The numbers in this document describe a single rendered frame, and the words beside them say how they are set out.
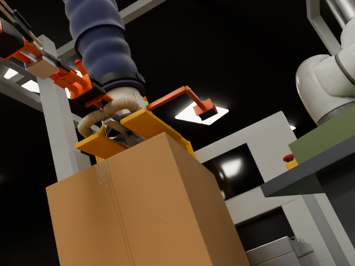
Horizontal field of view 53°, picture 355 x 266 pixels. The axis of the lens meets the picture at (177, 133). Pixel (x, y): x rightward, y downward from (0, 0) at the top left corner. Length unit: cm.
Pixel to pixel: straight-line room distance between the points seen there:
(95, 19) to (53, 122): 161
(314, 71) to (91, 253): 89
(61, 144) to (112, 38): 156
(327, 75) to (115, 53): 80
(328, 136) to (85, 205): 71
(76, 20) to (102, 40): 17
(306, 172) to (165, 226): 42
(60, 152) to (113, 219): 198
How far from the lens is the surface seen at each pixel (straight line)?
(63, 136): 296
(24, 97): 449
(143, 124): 127
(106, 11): 164
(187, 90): 141
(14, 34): 100
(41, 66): 107
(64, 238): 108
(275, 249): 152
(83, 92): 120
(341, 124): 109
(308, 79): 128
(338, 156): 103
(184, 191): 93
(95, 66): 147
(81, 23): 161
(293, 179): 108
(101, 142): 131
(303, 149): 112
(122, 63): 146
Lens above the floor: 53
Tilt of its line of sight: 24 degrees up
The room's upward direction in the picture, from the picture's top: 21 degrees counter-clockwise
